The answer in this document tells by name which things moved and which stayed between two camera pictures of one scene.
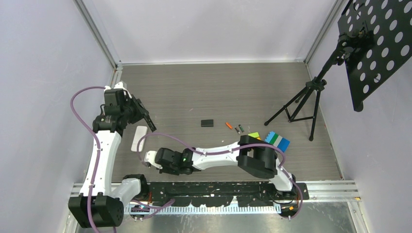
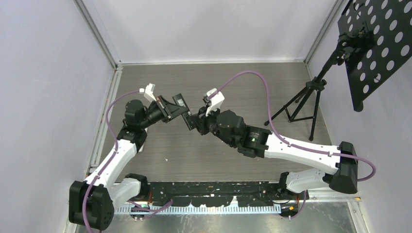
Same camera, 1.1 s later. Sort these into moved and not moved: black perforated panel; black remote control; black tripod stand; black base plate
Moved: black remote control
Not moved: black perforated panel; black tripod stand; black base plate
